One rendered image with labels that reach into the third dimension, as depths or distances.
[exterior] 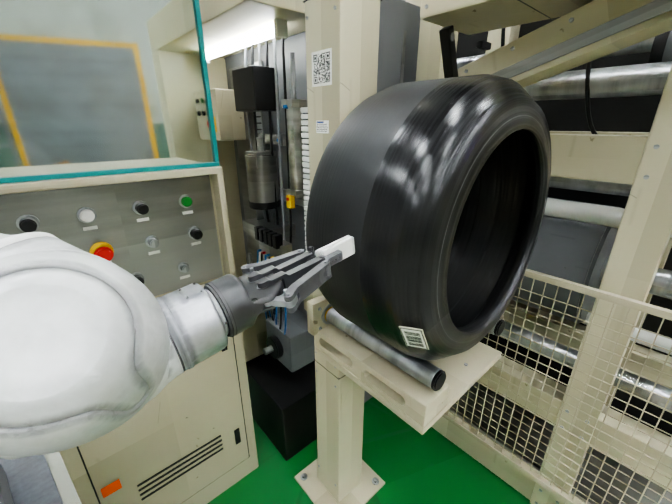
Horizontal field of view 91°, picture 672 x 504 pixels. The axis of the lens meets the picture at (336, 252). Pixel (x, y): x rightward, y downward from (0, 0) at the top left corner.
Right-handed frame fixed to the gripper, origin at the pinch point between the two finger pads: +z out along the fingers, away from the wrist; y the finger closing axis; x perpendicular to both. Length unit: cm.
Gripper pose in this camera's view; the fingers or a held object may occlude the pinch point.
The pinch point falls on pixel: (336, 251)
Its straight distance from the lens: 52.2
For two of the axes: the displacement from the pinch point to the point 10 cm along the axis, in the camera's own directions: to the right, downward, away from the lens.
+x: 1.1, 8.9, 4.5
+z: 7.4, -3.7, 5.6
